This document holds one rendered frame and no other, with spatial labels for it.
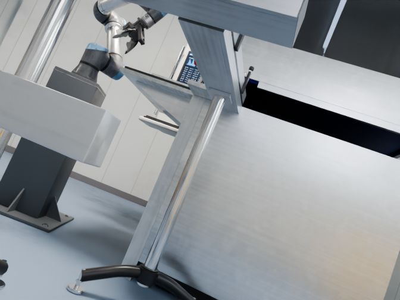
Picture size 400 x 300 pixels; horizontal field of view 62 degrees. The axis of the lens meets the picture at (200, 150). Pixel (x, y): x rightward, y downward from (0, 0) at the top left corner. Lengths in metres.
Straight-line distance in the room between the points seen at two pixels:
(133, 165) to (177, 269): 3.02
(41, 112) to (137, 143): 3.64
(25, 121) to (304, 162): 1.05
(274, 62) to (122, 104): 3.16
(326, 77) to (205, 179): 0.68
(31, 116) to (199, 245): 0.90
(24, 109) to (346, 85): 1.23
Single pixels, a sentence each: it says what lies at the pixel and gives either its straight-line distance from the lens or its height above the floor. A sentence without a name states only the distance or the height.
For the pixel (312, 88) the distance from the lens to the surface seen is 1.53.
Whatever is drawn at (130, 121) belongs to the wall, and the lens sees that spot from 4.44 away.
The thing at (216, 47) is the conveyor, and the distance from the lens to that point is 0.94.
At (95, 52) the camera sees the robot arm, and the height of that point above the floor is 0.96.
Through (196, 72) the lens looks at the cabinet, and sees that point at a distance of 2.71.
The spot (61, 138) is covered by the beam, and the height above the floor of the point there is 0.46.
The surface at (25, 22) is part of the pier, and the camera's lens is 4.91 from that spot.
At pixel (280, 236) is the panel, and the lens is 1.42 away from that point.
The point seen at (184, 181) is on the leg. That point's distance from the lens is 1.23.
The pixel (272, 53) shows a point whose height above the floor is 1.16.
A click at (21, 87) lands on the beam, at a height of 0.53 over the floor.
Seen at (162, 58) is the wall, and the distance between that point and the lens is 4.63.
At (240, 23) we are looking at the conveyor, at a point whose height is 0.84.
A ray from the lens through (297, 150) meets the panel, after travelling 1.45.
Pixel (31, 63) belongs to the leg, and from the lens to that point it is 0.88.
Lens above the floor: 0.47
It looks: 6 degrees up
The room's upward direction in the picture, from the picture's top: 22 degrees clockwise
